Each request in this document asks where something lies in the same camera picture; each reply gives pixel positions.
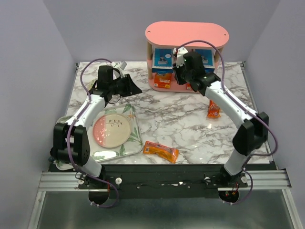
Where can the white Harrys razor box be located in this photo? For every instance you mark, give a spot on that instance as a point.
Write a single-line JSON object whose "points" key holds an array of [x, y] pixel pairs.
{"points": [[207, 56]]}

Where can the orange Gillette box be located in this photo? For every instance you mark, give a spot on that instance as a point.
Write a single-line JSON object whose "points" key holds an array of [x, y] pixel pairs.
{"points": [[162, 80], [189, 87]]}

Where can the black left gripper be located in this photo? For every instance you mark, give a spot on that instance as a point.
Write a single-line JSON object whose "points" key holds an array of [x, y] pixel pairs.
{"points": [[131, 88]]}

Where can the orange razor bag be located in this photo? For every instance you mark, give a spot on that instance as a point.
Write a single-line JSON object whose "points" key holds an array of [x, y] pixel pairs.
{"points": [[167, 153], [213, 110]]}

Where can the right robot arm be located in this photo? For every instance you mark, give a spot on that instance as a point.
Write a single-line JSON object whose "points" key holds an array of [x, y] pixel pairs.
{"points": [[251, 126]]}

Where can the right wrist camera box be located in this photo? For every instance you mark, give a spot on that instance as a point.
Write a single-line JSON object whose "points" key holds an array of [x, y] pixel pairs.
{"points": [[178, 56]]}

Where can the pink cream round plate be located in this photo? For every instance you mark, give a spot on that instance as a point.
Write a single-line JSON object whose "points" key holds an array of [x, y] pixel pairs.
{"points": [[111, 130]]}

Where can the orange razor bag front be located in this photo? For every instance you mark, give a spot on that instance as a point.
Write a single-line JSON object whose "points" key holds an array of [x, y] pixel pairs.
{"points": [[167, 153]]}

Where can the floral serving tray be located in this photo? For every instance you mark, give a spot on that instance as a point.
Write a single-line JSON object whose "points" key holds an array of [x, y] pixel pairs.
{"points": [[133, 145]]}

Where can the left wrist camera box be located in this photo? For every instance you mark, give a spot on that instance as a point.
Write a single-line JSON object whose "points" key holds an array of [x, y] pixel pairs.
{"points": [[119, 67]]}

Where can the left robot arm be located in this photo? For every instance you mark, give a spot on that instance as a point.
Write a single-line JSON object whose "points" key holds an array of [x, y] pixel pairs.
{"points": [[70, 139]]}

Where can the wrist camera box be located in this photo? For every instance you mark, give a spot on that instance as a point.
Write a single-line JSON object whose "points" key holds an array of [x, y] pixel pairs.
{"points": [[119, 67], [178, 56]]}

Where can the blue Harrys razor box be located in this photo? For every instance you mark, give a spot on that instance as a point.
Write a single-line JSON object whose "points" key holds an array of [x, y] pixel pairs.
{"points": [[162, 60]]}

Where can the small floral bowl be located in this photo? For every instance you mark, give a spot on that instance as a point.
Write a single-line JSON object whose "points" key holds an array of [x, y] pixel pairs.
{"points": [[91, 84]]}

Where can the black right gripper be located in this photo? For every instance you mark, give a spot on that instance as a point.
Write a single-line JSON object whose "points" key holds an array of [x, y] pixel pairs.
{"points": [[179, 81]]}

